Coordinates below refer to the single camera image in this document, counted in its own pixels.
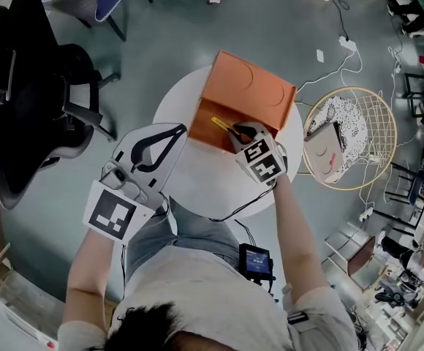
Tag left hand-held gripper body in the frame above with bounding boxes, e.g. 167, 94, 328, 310
83, 159, 164, 244

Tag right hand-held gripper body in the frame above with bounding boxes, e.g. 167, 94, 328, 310
235, 132, 289, 186

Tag yellow utility knife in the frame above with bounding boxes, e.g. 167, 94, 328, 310
210, 116, 243, 137

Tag orange box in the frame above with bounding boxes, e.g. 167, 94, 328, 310
187, 49, 298, 155

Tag person's right forearm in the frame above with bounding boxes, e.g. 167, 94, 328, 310
271, 175, 330, 303

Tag person's left forearm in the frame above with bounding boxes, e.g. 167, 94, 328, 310
63, 227, 126, 324

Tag person's blue jeans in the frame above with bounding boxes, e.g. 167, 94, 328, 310
125, 197, 243, 282

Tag black white patterned cushion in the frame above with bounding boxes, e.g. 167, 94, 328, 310
304, 94, 369, 183

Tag black waist screen device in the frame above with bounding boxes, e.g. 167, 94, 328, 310
238, 243, 276, 289

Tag black office chair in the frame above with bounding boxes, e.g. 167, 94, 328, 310
0, 0, 122, 212

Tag person's grey shirt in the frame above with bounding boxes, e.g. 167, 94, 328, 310
57, 245, 360, 351

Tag brown seat chair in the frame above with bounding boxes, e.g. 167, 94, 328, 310
322, 220, 385, 293

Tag dark blue chair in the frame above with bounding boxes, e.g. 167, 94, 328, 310
382, 160, 424, 207

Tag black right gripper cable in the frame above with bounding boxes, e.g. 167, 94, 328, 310
208, 178, 278, 247

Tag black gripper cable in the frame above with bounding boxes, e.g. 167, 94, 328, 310
119, 193, 172, 300
208, 178, 278, 247

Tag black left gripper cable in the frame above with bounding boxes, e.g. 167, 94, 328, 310
119, 193, 172, 300

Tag gold wire round chair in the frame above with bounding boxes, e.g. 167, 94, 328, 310
302, 86, 398, 192

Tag black floor cable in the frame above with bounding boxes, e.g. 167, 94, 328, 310
330, 0, 351, 42

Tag black sleeve strap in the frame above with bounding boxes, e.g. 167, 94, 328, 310
286, 310, 310, 325

